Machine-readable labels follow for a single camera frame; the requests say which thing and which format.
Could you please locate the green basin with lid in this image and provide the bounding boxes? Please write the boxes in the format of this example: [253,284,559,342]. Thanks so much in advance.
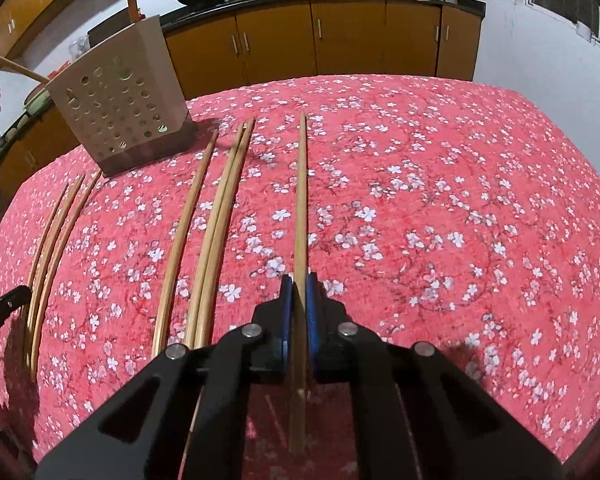
[23,84,52,116]

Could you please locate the beige perforated utensil holder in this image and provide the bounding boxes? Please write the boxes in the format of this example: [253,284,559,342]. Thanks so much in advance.
[46,15,197,177]

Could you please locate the lower wooden kitchen cabinets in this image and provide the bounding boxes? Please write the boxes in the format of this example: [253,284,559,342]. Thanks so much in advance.
[0,0,486,217]

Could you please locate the red floral tablecloth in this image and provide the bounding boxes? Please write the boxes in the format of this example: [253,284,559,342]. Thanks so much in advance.
[0,72,600,480]

